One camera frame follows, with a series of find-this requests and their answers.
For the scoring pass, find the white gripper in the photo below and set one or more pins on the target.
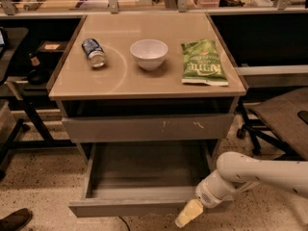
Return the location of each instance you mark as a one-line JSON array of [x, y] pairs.
[[205, 195]]

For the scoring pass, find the grey drawer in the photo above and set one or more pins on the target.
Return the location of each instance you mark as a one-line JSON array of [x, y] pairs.
[[140, 178], [148, 127]]

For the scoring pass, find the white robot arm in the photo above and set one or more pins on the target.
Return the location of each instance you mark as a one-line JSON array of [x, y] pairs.
[[236, 173]]

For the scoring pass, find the grey top drawer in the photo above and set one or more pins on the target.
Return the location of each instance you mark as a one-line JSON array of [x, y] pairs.
[[148, 127]]

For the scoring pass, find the grey drawer cabinet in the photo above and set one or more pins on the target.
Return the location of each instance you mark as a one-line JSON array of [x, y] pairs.
[[122, 88]]

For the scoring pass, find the black office chair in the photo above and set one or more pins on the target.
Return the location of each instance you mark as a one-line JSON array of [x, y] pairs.
[[280, 121]]

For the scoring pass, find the green chip bag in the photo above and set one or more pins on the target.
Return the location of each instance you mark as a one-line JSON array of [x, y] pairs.
[[201, 64]]

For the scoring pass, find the white bowl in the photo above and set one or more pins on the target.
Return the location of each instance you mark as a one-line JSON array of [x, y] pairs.
[[149, 54]]

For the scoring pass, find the dark shoe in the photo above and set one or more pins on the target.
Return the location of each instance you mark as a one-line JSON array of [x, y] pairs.
[[16, 220]]

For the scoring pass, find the blue soda can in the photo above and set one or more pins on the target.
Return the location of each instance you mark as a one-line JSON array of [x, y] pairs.
[[94, 52]]

